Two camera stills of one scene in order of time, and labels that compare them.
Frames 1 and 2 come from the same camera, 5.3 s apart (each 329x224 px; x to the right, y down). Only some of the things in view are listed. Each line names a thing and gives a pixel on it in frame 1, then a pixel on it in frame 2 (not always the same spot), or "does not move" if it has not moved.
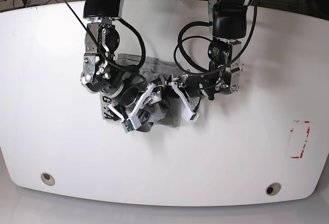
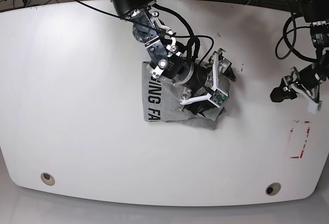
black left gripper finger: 164,104 → 230,73
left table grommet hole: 48,179 does not move
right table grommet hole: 273,188 does not move
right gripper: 185,88 → 306,81
